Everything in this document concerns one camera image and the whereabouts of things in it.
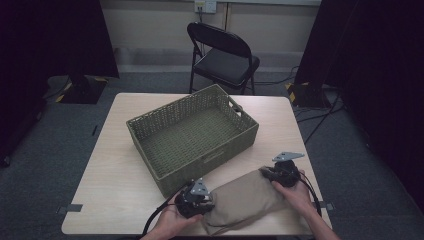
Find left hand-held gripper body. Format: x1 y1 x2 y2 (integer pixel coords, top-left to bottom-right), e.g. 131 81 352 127
173 177 214 220

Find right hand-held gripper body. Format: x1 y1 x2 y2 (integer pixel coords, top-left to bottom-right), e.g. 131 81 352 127
271 151 306 189

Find white wall outlet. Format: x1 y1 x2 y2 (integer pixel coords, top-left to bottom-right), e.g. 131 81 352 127
194 0 218 15

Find black floor cable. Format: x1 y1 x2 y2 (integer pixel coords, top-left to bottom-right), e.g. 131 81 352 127
295 94 346 145
253 65 300 86
42 75 73 101

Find thin wall pipe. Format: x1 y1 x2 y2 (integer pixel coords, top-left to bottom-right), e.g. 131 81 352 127
225 2 232 32

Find beige shorts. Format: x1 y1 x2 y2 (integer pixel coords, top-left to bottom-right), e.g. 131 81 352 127
201 167 313 237

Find black curtain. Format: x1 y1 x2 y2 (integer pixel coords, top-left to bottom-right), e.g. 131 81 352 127
294 0 424 204
0 0 120 168

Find right hand-held gripper cable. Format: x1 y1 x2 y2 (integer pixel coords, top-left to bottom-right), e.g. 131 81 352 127
299 177 323 218

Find green woven basket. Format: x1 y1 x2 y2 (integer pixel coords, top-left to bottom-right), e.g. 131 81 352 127
125 83 260 200

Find black stand base yellow tape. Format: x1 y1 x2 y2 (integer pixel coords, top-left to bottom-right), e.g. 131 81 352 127
285 81 330 109

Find black folding chair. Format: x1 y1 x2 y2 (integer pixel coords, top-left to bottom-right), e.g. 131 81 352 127
186 21 261 96

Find person's left hand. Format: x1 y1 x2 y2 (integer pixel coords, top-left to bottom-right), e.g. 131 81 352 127
150 202 205 240

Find left hand-held gripper cable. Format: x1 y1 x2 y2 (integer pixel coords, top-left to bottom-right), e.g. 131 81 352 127
141 185 188 239

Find person's right hand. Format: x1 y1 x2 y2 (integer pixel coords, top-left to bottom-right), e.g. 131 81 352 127
271 169 318 218

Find hand-held gripper cable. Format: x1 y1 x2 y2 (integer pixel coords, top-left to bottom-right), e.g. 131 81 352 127
299 177 323 218
141 185 188 239

